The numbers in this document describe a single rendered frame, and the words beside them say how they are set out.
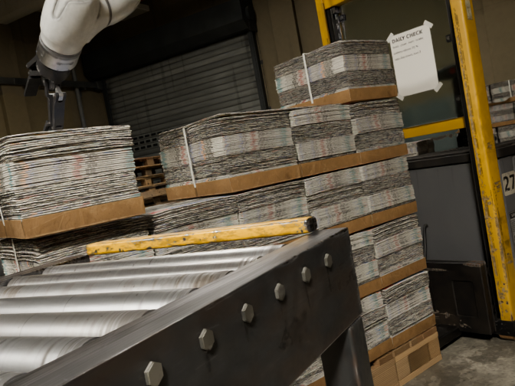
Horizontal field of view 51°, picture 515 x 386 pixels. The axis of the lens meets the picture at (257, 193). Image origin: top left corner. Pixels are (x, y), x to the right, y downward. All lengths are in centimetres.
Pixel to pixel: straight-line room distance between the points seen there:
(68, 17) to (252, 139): 71
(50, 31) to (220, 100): 813
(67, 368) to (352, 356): 44
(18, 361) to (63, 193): 86
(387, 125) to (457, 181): 58
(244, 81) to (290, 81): 685
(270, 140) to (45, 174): 72
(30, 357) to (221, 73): 893
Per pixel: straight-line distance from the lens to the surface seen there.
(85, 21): 121
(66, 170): 131
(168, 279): 62
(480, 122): 235
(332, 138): 191
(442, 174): 263
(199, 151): 171
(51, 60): 130
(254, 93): 898
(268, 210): 169
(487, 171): 236
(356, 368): 75
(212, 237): 82
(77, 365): 38
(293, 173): 176
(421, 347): 229
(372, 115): 209
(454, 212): 264
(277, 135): 174
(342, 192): 192
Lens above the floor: 91
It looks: 3 degrees down
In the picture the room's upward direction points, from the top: 10 degrees counter-clockwise
